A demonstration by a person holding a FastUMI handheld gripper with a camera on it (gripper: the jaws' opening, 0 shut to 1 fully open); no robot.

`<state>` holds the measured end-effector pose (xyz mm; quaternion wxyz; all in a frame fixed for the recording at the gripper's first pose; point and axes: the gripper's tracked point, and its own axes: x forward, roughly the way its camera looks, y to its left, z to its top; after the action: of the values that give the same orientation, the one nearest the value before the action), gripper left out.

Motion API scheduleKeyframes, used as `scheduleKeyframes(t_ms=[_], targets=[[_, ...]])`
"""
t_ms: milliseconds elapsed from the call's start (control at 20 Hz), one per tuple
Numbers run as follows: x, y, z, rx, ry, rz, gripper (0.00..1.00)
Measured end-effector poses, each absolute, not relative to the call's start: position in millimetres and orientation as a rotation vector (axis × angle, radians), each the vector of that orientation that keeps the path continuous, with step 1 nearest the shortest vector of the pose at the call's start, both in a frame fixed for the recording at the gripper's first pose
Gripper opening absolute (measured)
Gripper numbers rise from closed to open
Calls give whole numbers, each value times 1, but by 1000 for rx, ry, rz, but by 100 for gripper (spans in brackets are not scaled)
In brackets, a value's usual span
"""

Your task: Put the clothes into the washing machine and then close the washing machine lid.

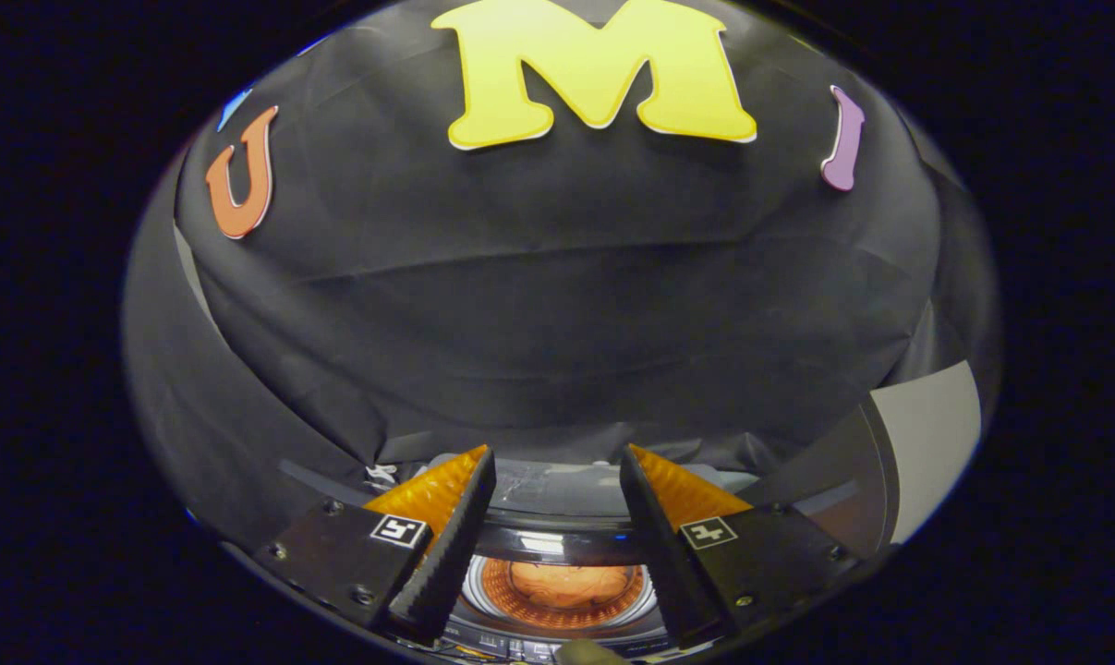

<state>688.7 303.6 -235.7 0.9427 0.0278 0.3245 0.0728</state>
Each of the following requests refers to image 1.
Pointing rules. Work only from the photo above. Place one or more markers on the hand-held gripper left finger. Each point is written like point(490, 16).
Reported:
point(451, 563)

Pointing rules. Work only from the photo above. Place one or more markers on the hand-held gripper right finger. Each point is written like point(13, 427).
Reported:
point(668, 563)

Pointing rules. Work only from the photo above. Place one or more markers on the orange polo shirt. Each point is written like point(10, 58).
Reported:
point(566, 584)

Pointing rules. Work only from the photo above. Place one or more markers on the dark grey washing machine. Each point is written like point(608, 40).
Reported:
point(557, 649)

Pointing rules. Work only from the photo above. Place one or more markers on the grey cabinet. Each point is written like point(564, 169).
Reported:
point(927, 434)

